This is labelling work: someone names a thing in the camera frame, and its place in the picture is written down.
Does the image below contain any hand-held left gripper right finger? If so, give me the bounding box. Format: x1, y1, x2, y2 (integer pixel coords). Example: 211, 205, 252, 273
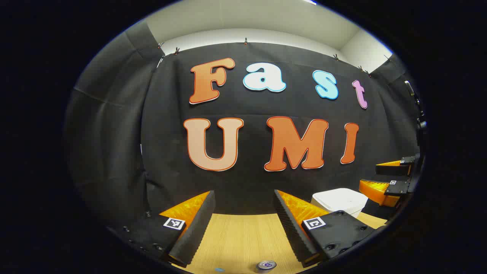
274, 189, 387, 268

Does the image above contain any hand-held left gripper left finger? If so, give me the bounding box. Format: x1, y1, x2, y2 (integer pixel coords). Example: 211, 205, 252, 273
108, 190, 216, 268

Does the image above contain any white desktop garbage bin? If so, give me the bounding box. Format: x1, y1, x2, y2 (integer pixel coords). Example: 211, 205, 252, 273
311, 188, 369, 218

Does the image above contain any black metal stand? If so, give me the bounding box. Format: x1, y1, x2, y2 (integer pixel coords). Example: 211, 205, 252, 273
404, 80, 427, 132

